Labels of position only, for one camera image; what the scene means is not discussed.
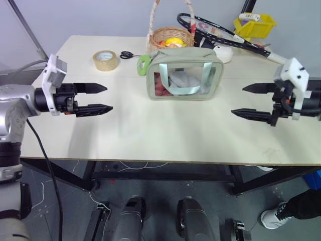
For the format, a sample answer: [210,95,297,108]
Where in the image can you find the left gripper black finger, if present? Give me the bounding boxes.
[74,82,108,94]
[75,103,114,118]

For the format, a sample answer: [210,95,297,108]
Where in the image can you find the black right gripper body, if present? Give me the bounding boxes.
[268,80,294,128]

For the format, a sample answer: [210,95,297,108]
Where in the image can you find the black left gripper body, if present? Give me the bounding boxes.
[53,83,79,116]

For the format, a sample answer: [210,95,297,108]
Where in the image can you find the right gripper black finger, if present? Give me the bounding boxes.
[242,83,277,95]
[231,108,273,124]

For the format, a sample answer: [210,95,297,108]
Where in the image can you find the yellow plastic bin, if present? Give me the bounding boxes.
[233,14,278,43]

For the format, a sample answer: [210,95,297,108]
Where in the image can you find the clear green toiletry bag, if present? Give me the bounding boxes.
[146,48,225,101]

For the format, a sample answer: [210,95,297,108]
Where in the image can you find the brown packing tape roll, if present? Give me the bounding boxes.
[92,50,119,72]

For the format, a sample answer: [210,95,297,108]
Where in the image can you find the white round dome object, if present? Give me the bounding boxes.
[213,44,234,64]

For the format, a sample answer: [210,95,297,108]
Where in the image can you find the black badminton racket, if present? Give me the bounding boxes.
[177,13,288,65]

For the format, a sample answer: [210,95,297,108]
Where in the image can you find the white remote control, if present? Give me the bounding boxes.
[238,13,262,23]

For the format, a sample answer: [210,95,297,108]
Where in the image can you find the grey metal pole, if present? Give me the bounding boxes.
[7,0,50,61]

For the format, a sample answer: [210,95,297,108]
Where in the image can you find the blue plastic box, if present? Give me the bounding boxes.
[301,169,321,193]

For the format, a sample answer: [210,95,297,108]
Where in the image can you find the black metal pole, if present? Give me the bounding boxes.
[240,0,258,15]

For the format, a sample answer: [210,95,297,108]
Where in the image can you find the yellow toy fruit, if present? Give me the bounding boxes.
[164,37,187,49]

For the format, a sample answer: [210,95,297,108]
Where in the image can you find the person's black trouser leg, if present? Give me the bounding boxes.
[285,189,321,221]

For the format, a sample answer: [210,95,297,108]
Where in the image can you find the white sneaker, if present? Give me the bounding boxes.
[260,201,295,230]

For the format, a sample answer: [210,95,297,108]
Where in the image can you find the dark rounded left robot foot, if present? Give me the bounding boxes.
[117,196,147,241]

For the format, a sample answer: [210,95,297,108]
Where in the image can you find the dark rounded robot foot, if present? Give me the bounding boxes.
[117,196,147,241]
[176,196,217,241]

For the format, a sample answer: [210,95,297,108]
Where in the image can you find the dark rounded right robot foot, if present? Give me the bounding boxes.
[176,196,217,241]

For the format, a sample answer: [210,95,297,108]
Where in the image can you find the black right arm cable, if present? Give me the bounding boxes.
[282,97,321,117]

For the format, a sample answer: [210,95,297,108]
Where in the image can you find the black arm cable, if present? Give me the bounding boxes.
[282,97,321,117]
[26,117,63,241]

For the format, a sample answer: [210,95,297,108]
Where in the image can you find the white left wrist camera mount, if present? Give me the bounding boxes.
[41,53,68,116]

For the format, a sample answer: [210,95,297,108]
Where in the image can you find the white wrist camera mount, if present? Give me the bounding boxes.
[273,57,312,120]
[41,53,68,116]

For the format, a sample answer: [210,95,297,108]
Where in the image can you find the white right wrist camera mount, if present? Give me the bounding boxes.
[273,57,312,120]

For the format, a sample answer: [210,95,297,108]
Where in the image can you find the black handled scissors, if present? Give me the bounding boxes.
[119,51,141,60]

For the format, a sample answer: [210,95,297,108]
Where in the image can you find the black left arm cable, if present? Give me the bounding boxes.
[26,117,63,241]

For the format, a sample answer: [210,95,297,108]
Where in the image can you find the white floor cable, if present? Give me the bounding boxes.
[117,160,170,172]

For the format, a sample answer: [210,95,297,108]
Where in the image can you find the wicker basket with handle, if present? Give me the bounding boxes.
[146,0,199,52]

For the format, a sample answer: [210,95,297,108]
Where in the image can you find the black metal table frame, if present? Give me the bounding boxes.
[20,156,321,197]

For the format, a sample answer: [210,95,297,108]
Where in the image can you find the black floor stand bracket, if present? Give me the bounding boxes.
[84,202,111,241]
[225,219,252,241]

